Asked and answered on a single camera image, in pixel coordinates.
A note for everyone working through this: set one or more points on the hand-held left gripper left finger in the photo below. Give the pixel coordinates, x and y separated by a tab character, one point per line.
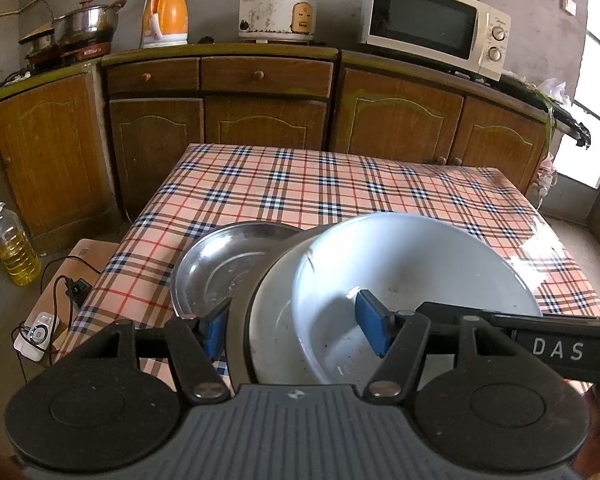
215	327

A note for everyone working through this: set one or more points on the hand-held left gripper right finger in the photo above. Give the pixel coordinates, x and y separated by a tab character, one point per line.
372	322

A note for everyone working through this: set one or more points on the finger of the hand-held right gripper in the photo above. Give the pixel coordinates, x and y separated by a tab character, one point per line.
450	312

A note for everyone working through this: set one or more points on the steel bowl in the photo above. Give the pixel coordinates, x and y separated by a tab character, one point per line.
242	310

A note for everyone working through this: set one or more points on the blue patterned ceramic bowl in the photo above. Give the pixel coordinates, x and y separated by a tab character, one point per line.
430	270

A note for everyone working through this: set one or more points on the white ceramic bowl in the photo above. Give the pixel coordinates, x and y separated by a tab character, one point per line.
275	320

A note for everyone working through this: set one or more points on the large steel plate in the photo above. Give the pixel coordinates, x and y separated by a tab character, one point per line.
220	265

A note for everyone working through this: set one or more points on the cardboard box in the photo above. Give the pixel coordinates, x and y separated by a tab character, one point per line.
92	255

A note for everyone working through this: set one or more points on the black plug adapter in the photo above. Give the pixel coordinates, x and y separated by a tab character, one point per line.
77	290

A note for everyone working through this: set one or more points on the plaid tablecloth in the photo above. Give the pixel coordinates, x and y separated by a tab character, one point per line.
280	185

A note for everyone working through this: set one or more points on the pink hanging bag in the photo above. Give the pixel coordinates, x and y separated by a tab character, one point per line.
547	172

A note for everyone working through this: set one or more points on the white power strip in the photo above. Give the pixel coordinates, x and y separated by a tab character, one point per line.
37	335

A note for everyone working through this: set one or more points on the wooden kitchen cabinet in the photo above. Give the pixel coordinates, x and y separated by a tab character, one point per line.
395	115

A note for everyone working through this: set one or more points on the green onion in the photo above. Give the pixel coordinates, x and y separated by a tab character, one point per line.
547	120

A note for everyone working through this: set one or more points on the cooking oil bottle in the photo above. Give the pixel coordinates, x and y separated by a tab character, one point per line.
12	250

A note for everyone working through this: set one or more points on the dark flat tray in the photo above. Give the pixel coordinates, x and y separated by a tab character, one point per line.
570	122

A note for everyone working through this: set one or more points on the white plastic bag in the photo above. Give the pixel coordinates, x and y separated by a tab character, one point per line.
555	91

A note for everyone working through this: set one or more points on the window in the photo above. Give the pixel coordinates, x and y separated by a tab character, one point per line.
595	110

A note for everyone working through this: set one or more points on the white microwave oven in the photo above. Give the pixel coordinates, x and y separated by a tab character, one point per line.
425	20

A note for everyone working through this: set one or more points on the red black induction cooker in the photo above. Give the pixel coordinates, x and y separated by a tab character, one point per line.
85	51

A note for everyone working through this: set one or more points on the orange electric kettle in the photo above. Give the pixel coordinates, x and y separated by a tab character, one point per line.
167	15

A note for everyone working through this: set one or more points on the white rice cooker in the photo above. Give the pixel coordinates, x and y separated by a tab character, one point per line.
270	10

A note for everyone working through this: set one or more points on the steel pot with lid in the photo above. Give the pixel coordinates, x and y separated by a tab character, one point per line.
87	22

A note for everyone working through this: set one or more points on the small dark pot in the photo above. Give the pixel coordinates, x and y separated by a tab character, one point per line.
40	45

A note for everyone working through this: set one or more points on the white wall socket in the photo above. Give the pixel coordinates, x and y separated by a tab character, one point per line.
570	5

